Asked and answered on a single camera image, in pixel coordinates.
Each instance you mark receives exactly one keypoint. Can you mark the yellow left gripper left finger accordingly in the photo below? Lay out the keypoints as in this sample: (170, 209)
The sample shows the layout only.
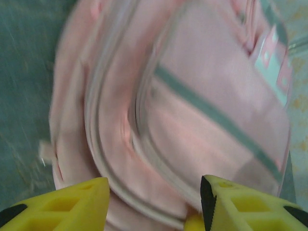
(79, 211)

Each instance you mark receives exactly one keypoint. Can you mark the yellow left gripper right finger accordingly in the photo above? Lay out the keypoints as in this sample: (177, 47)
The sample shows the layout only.
(240, 211)

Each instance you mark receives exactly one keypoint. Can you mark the pink student backpack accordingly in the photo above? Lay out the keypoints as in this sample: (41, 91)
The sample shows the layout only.
(192, 108)

